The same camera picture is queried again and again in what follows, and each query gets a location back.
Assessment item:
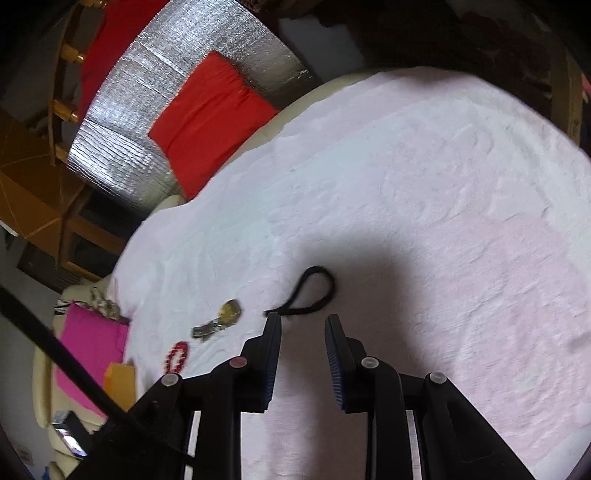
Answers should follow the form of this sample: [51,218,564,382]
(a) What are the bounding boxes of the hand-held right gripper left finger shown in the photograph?
[88,313,283,480]

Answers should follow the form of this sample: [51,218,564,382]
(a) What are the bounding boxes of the red cloth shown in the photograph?
[76,0,169,121]

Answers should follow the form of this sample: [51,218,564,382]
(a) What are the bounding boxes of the patterned crumpled cloth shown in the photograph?
[90,286,125,321]

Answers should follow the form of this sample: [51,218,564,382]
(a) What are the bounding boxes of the red pillow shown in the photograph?
[148,51,280,201]

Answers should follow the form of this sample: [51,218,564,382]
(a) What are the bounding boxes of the wooden cabinet base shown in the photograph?
[23,185,130,282]

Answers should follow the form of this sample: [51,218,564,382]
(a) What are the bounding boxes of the black bar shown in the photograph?
[0,285,139,428]

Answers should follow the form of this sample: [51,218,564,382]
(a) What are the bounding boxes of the pink pillow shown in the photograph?
[54,302,130,416]

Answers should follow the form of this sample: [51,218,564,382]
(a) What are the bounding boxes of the small grey device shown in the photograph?
[51,411,89,460]

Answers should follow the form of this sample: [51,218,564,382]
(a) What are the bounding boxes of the red bead bracelet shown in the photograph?
[163,340,191,374]

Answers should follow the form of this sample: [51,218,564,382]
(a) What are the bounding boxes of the white fluffy blanket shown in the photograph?
[111,67,591,480]

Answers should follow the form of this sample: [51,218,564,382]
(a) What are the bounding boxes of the orange cardboard tray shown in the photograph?
[102,362,137,408]

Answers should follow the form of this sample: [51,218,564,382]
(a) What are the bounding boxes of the wooden stair railing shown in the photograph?
[39,0,116,167]

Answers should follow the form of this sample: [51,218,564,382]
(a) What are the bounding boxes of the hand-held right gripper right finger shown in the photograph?
[324,314,541,480]

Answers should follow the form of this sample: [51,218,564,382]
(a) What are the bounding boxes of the silver foil insulation sheet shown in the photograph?
[67,0,324,215]

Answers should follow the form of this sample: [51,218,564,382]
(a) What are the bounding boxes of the black looped hair tie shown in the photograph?
[264,266,336,319]

